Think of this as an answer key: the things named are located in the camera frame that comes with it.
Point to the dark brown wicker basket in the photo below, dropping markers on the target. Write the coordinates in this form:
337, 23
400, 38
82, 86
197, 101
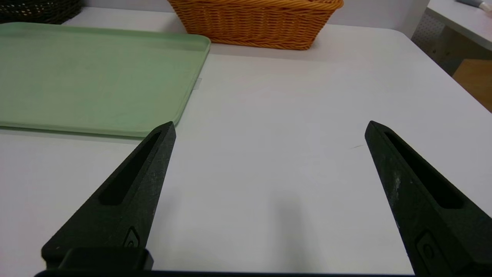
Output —
38, 9

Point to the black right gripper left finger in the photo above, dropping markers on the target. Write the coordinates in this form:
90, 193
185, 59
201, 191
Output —
115, 215

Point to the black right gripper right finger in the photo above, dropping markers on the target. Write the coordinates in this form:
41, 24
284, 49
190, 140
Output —
419, 215

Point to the clear tape piece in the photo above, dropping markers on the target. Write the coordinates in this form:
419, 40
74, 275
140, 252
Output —
197, 83

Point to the light green plastic tray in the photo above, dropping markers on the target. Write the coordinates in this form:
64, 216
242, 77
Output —
88, 80

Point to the white side table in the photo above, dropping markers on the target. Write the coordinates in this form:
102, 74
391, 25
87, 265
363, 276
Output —
461, 19

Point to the orange wicker basket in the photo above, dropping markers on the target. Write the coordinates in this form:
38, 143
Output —
257, 23

